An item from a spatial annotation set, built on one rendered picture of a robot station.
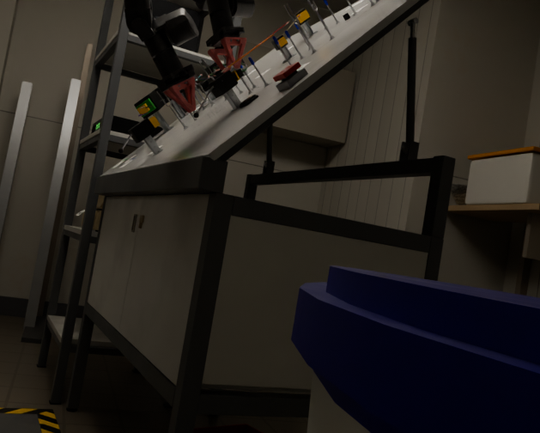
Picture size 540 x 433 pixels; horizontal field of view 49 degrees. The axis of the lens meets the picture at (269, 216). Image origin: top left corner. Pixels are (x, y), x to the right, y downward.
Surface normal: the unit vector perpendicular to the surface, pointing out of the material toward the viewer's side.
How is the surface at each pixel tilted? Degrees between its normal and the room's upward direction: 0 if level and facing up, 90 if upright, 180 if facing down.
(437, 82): 90
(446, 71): 90
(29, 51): 90
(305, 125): 90
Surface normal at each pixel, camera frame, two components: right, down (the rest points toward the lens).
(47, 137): 0.33, 0.00
